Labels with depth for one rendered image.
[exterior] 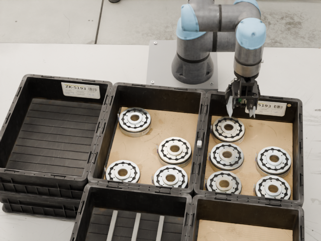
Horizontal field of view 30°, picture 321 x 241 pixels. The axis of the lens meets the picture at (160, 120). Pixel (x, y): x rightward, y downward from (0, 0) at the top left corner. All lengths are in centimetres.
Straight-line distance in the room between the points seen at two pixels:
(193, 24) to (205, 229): 57
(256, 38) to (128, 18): 216
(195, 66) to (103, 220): 65
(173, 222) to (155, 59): 71
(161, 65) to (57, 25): 159
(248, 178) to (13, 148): 74
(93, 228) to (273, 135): 64
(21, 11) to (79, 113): 190
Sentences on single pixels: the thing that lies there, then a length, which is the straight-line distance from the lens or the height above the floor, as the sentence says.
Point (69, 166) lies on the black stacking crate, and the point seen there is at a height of 83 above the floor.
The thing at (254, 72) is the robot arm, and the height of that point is 115.
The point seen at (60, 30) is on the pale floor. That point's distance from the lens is 363.
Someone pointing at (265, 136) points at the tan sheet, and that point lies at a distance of 193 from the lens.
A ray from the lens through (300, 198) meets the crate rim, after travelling 168.
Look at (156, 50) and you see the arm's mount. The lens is 223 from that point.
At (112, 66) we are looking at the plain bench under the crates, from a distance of 233.
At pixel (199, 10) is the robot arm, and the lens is 166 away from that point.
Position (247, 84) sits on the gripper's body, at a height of 112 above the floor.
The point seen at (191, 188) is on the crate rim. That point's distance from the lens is 166.
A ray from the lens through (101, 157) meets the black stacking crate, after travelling 179.
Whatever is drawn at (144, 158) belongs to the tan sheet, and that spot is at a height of 83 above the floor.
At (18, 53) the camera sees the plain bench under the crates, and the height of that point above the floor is 70.
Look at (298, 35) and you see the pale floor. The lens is 361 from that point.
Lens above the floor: 229
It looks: 48 degrees down
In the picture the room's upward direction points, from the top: 1 degrees counter-clockwise
